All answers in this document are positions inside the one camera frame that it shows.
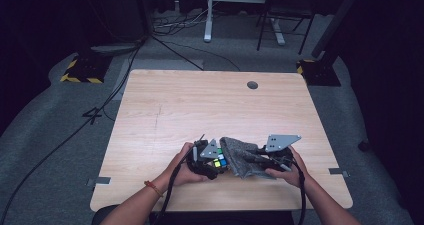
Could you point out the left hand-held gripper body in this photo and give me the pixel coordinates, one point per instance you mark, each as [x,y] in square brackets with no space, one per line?
[200,163]

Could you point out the grey slanted stand pole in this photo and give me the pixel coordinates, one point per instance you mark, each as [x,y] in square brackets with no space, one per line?
[336,18]

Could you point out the black caster wheel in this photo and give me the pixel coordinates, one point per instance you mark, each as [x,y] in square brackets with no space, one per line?
[364,145]

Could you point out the grey tape piece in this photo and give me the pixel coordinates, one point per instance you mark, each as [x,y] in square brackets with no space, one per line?
[337,171]
[100,181]

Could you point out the black chair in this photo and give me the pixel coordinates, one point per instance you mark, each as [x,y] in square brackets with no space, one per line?
[286,11]

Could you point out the person's right hand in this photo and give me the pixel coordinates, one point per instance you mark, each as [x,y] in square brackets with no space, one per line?
[293,178]

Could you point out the person's left hand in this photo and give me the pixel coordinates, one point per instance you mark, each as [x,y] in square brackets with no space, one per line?
[183,175]

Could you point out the person's dark clothing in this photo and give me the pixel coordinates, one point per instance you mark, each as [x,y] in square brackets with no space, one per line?
[226,218]

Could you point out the grey cloth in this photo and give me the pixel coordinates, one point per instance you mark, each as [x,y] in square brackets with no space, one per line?
[238,160]

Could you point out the black yellow striped stand base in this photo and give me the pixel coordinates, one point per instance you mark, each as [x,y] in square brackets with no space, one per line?
[85,70]
[320,73]

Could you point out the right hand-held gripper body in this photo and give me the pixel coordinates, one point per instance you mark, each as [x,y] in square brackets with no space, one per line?
[278,160]

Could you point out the white desk frame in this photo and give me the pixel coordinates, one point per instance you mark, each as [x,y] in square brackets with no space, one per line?
[208,18]

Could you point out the multicoloured puzzle cube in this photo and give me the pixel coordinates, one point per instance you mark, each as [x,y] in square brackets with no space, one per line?
[220,160]

